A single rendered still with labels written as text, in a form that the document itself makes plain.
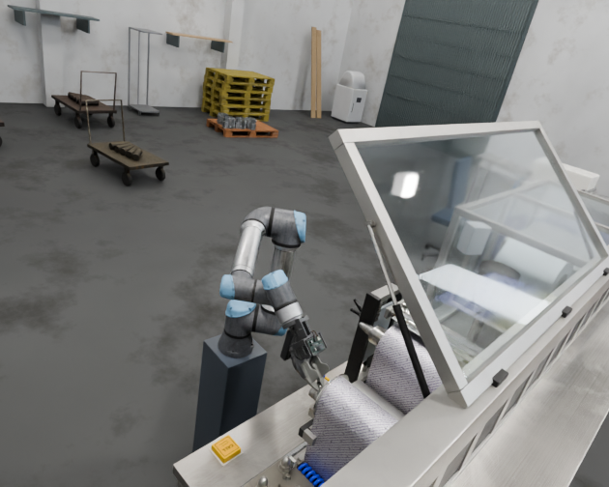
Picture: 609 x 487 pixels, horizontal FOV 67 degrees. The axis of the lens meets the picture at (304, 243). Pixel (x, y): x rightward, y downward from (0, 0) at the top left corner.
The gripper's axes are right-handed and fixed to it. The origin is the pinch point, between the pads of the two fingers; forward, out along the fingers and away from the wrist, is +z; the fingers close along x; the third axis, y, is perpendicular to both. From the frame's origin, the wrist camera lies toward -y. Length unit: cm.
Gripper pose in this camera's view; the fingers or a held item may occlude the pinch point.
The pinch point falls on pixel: (317, 386)
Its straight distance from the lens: 140.4
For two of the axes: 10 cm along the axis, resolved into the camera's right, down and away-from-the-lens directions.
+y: 5.8, -4.1, -7.0
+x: 7.0, -2.0, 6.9
